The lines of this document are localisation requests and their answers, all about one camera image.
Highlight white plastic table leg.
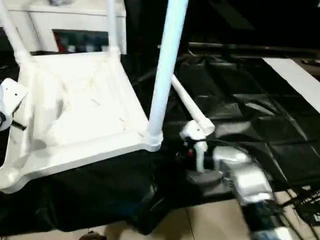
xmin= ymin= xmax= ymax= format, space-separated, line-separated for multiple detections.
xmin=106 ymin=0 xmax=121 ymax=58
xmin=147 ymin=0 xmax=190 ymax=146
xmin=0 ymin=0 xmax=33 ymax=68
xmin=171 ymin=74 xmax=216 ymax=136

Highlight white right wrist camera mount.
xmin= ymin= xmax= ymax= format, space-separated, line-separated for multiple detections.
xmin=179 ymin=119 xmax=209 ymax=172

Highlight dark rounded robot foot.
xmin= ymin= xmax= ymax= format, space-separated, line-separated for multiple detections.
xmin=82 ymin=231 xmax=106 ymax=240

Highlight white plastic table top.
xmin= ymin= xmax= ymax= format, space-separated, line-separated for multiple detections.
xmin=0 ymin=51 xmax=165 ymax=195

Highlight black mat cloth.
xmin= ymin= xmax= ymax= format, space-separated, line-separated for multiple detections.
xmin=0 ymin=42 xmax=320 ymax=237

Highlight black tripod leg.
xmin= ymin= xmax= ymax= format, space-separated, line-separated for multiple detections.
xmin=281 ymin=186 xmax=320 ymax=210

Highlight white sideboard cabinet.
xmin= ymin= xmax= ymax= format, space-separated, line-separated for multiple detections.
xmin=0 ymin=0 xmax=127 ymax=55

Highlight white flat board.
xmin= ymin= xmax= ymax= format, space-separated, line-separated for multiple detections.
xmin=261 ymin=57 xmax=320 ymax=111

